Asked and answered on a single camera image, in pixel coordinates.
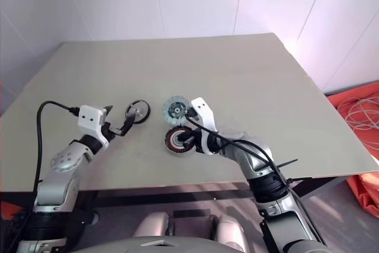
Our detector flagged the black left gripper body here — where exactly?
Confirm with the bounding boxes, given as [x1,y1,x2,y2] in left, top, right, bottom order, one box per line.
[102,121,123,143]

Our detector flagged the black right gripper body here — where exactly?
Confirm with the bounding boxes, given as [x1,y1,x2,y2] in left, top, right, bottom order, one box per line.
[187,128,203,152]

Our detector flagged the grey motor housing copper windings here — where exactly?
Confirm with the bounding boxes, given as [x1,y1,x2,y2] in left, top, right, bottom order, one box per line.
[162,125,198,156]

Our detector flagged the grey ribbed motor lid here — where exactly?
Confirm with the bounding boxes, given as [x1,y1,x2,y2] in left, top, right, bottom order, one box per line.
[162,95,190,126]

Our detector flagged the beige rounded shape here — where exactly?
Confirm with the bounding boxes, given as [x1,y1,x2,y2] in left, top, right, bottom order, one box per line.
[217,214,248,244]
[134,212,171,239]

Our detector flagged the grey robot torso edge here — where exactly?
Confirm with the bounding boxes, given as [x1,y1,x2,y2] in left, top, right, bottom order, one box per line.
[70,235,255,253]

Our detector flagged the red cloth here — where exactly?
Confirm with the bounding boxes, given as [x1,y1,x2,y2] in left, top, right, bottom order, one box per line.
[0,200,16,222]

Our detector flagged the orange fabric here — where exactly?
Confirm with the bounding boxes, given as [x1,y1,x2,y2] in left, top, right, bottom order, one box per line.
[327,79,379,215]

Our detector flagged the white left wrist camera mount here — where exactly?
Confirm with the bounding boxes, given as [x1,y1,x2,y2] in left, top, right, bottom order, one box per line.
[77,105,110,150]

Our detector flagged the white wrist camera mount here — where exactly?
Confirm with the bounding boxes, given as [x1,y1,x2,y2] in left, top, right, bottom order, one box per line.
[190,97,219,155]
[77,105,110,150]

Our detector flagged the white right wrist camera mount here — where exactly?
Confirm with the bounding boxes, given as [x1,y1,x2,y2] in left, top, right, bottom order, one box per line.
[190,97,219,155]

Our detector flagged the black table frame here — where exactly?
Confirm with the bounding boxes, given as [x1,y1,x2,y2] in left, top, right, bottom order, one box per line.
[73,175,338,206]

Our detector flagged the white cable coil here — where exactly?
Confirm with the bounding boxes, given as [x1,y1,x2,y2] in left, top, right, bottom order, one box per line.
[337,94,379,131]

